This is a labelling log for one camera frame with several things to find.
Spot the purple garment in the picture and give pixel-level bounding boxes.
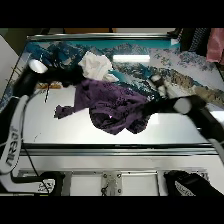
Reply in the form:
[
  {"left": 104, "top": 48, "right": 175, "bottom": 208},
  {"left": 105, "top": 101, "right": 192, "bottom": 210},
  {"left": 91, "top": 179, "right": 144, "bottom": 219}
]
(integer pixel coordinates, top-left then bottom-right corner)
[{"left": 53, "top": 78, "right": 155, "bottom": 136}]

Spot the silver frame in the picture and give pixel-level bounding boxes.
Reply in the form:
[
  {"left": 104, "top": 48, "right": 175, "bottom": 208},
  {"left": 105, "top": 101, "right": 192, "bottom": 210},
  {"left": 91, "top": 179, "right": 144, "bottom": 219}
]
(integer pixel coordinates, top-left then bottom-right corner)
[{"left": 15, "top": 32, "right": 224, "bottom": 197}]

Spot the black garment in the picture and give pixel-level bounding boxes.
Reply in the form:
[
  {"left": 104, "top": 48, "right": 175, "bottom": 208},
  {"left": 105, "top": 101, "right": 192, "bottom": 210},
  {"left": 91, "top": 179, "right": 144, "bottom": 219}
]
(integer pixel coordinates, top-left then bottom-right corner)
[{"left": 179, "top": 27, "right": 211, "bottom": 56}]

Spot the white garment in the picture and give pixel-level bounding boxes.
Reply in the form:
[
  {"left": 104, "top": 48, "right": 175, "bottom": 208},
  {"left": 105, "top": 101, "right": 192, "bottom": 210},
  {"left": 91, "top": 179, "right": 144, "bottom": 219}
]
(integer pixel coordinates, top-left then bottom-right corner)
[{"left": 77, "top": 50, "right": 120, "bottom": 83}]

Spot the black cable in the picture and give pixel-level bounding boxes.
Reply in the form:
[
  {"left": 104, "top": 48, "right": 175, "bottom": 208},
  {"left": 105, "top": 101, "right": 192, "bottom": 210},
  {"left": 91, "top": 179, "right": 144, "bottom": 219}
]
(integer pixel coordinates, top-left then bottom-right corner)
[{"left": 20, "top": 95, "right": 52, "bottom": 195}]

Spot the pink garment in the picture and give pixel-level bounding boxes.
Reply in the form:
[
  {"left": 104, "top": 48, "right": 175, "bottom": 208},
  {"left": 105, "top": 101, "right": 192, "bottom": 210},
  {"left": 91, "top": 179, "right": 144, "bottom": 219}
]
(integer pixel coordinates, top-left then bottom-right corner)
[{"left": 205, "top": 27, "right": 224, "bottom": 65}]

